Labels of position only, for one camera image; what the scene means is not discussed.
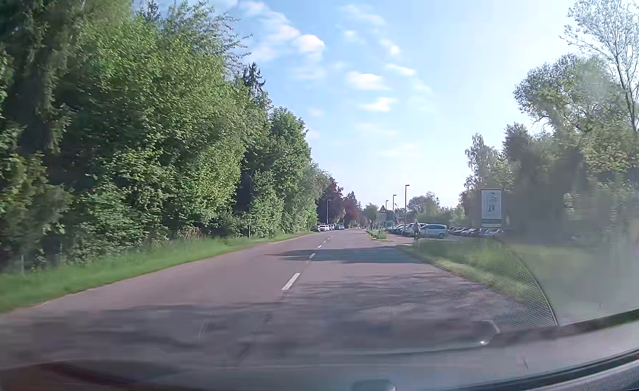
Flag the dark red trees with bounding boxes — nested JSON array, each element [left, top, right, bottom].
[[317, 179, 363, 228]]

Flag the road markings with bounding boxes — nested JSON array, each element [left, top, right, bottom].
[[281, 235, 333, 291]]

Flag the grey asphalt road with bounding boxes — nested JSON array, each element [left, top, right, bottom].
[[0, 228, 556, 370]]

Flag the grass verge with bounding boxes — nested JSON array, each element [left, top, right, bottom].
[[0, 231, 315, 320], [367, 229, 639, 325]]

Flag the white billboard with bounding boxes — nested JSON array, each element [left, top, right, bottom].
[[480, 188, 504, 229]]

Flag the row of green trees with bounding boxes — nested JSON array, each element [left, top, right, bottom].
[[0, 0, 332, 275]]

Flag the group of trees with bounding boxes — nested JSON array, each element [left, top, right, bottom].
[[459, 0, 639, 242]]

